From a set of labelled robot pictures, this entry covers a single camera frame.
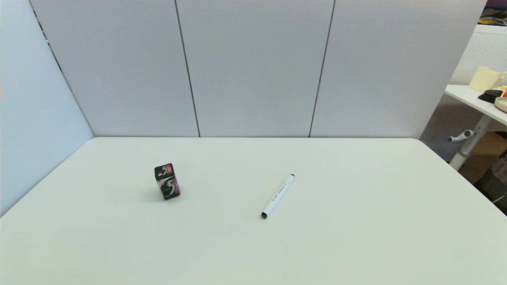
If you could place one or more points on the dark assorted clutter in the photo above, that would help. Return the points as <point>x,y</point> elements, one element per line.
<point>495,12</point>

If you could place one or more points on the beige bowl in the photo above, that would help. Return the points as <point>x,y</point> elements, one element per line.
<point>502,105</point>

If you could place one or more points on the brown cardboard box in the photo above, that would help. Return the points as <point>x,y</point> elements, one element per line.
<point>489,146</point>

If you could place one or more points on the cream plastic container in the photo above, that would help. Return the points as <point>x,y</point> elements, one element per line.
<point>485,78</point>

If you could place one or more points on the white marker with black cap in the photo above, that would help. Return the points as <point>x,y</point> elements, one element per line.
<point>277,196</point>

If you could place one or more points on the small orange object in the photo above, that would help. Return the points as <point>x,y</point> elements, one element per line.
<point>505,93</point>

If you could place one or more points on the white perforated panel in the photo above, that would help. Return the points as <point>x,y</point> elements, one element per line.
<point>487,51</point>

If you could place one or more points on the white side desk top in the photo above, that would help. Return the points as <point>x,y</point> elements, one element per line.
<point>471,99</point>

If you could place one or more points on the black pink gum box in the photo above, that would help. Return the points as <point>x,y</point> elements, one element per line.
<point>168,184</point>

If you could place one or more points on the flat black object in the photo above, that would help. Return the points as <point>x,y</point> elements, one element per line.
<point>491,95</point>

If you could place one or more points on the white desk leg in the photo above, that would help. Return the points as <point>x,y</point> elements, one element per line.
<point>469,146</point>

